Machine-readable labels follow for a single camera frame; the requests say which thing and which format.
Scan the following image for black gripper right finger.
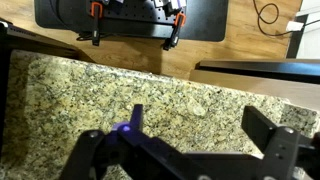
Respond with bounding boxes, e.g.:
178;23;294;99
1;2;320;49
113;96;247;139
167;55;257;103
241;106;277;144

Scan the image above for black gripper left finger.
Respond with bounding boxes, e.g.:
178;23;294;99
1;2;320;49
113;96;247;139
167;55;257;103
129;104;143;130

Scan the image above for orange black clamp right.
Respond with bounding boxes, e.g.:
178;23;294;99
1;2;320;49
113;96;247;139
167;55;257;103
163;13;186;51

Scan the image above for orange black clamp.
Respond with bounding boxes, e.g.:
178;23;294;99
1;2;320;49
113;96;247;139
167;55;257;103
163;13;186;51
91;1;103;46

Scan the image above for white power adapter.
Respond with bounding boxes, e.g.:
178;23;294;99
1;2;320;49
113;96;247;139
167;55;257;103
286;21;304;32

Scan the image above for orange black clamp left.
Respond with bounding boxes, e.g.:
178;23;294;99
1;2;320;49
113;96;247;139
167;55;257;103
91;1;103;46

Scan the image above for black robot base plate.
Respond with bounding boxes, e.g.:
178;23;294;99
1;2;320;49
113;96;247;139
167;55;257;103
34;0;228;42

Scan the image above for black cable on floor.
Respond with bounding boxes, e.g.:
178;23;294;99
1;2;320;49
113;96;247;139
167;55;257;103
252;0;292;37

